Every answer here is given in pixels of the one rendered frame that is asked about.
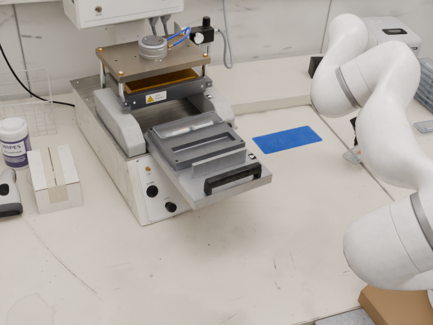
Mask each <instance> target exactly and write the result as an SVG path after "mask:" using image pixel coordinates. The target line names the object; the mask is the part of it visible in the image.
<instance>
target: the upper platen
mask: <svg viewBox="0 0 433 325"><path fill-rule="evenodd" d="M109 72H110V71H109ZM109 76H110V77H111V78H112V80H113V81H114V82H115V84H116V85H117V86H119V82H118V81H117V80H116V78H114V76H113V75H112V74H111V72H110V73H109ZM197 77H199V75H198V74H197V73H196V72H195V71H194V70H193V69H192V68H188V69H185V70H179V71H176V72H171V73H167V74H162V75H156V76H153V77H148V78H144V79H139V80H136V81H130V82H127V83H124V85H125V95H126V97H128V94H130V93H133V92H139V91H142V90H147V89H150V88H156V87H159V86H164V85H167V84H172V83H177V82H181V81H186V80H189V79H194V78H197Z"/></svg>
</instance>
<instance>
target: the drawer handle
mask: <svg viewBox="0 0 433 325"><path fill-rule="evenodd" d="M261 174H262V165H261V164H260V163H259V162H254V163H252V164H248V165H246V166H243V167H240V168H237V169H234V170H231V171H228V172H225V173H221V174H219V175H216V176H213V177H210V178H207V179H205V183H204V192H205V194H206V195H207V196H209V195H211V194H212V189H213V188H216V187H219V186H222V185H225V184H227V183H230V182H233V181H237V180H239V179H243V178H245V177H249V176H250V175H254V176H255V177H256V178H257V179H258V178H261Z"/></svg>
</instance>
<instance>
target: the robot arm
mask: <svg viewBox="0 0 433 325"><path fill-rule="evenodd" d="M327 38H328V44H329V45H328V49H327V52H326V54H325V56H324V57H323V59H322V61H321V62H320V64H319V65H318V67H317V69H316V71H315V73H314V76H313V79H312V83H311V91H310V95H311V102H312V104H313V106H314V109H315V110H316V111H317V112H318V113H319V114H320V115H322V116H324V117H327V118H331V119H334V118H340V117H343V116H346V115H348V114H350V113H352V112H354V111H356V110H358V109H360V110H359V112H358V115H357V116H356V117H354V118H352V119H350V122H351V124H352V127H353V129H354V131H355V133H354V134H355V138H354V146H356V145H357V144H358V145H359V147H360V151H361V154H362V157H363V160H364V161H365V164H366V165H367V167H368V169H369V170H370V171H371V172H372V174H373V175H375V176H376V177H377V178H378V179H380V180H381V181H383V182H385V183H387V184H390V185H393V186H397V187H400V188H406V189H411V190H416V191H417V192H415V193H413V194H411V195H408V196H406V197H403V198H401V199H398V200H397V201H394V202H391V203H389V204H386V205H384V206H382V207H379V208H377V209H375V210H372V211H371V212H368V213H366V214H364V215H362V216H361V217H359V218H357V219H356V220H355V221H353V222H352V223H351V224H350V225H349V227H348V228H347V229H346V231H345V234H344V236H343V254H344V256H345V258H346V260H347V263H348V266H349V268H351V270H352V271H353V272H354V273H355V274H356V275H357V276H358V277H359V278H360V279H361V280H363V281H364V282H366V283H367V284H370V285H371V286H374V287H377V288H381V289H385V290H396V291H417V290H427V291H428V297H429V301H430V303H431V305H432V307H433V160H432V159H431V158H430V157H429V156H428V155H427V154H426V153H425V152H424V151H423V149H422V148H421V146H420V145H419V143H418V141H417V139H416V137H415V135H414V132H413V131H412V128H411V126H410V123H409V120H408V118H407V110H408V107H409V105H410V102H411V100H412V99H413V97H414V95H415V93H416V90H417V89H418V86H419V81H420V77H421V67H420V63H419V59H418V57H417V55H416V53H415V52H414V51H413V49H412V48H411V47H410V46H409V45H408V44H406V43H403V42H401V41H387V42H384V43H380V42H379V41H378V39H377V38H376V36H375V35H374V34H373V33H372V31H371V30H370V28H369V27H368V26H367V25H366V24H365V23H364V22H363V21H362V20H361V19H360V18H359V17H358V16H356V15H353V14H341V15H338V16H336V17H335V18H334V19H333V20H332V21H331V23H330V25H329V27H328V31H327Z"/></svg>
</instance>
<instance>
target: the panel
mask: <svg viewBox="0 0 433 325"><path fill-rule="evenodd" d="M134 161H135V167H136V171H137V176H138V180H139V185H140V190H141V194H142V199H143V203H144V208H145V211H146V217H147V220H148V224H151V223H154V222H157V221H160V220H162V219H165V218H168V217H171V216H174V215H176V214H179V213H182V212H185V211H188V210H191V209H192V207H191V206H190V205H189V203H188V202H187V201H186V200H185V198H184V197H183V196H182V194H181V193H180V192H179V191H178V189H177V188H176V186H175V185H174V184H173V183H172V182H171V180H170V179H169V177H168V176H167V175H166V173H165V172H164V171H163V169H162V168H161V167H160V166H159V164H158V163H157V162H156V160H155V159H154V158H153V156H152V155H147V156H145V157H141V158H138V159H134ZM152 186H154V187H156V188H157V190H158V194H157V195H156V196H155V197H150V196H149V195H148V189H149V188H150V187H152ZM167 202H172V203H174V204H176V205H177V209H176V211H175V212H169V211H168V210H167V209H166V207H165V205H166V203H167Z"/></svg>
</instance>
